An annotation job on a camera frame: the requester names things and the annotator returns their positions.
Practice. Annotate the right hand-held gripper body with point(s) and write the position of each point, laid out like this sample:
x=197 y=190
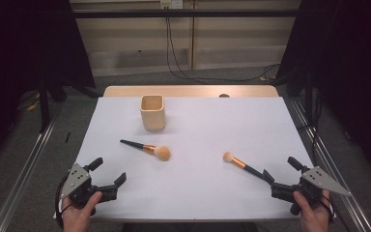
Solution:
x=319 y=180

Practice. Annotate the person's left hand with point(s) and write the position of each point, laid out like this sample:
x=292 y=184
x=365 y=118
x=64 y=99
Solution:
x=75 y=217

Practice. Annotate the large-headed makeup brush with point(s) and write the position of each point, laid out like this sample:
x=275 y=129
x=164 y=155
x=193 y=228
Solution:
x=162 y=152

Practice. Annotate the black curtain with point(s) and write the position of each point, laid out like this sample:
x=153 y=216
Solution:
x=29 y=48
x=351 y=64

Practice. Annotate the aluminium floor rail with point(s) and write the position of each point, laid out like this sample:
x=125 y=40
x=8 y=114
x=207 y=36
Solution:
x=335 y=180
x=22 y=180

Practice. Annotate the small-headed makeup brush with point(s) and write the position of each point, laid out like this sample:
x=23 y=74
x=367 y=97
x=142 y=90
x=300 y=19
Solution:
x=238 y=162

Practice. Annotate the beige square brush holder cup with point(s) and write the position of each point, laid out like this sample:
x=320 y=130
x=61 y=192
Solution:
x=153 y=119

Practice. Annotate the person's right hand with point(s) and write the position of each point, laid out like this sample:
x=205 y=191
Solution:
x=315 y=217

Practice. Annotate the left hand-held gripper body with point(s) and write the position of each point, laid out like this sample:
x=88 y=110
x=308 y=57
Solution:
x=77 y=180

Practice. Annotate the black horizontal frame bar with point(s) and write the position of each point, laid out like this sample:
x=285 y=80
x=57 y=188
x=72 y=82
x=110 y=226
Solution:
x=186 y=13

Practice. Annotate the black metal stand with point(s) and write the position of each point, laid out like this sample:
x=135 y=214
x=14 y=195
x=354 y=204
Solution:
x=44 y=106
x=309 y=93

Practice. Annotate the dark round table grommet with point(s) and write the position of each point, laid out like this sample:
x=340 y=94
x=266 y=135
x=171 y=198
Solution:
x=224 y=95

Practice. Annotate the vertical wall trim strip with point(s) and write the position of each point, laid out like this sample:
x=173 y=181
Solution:
x=192 y=35

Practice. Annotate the white wall socket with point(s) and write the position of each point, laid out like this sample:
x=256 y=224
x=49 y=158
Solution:
x=171 y=4

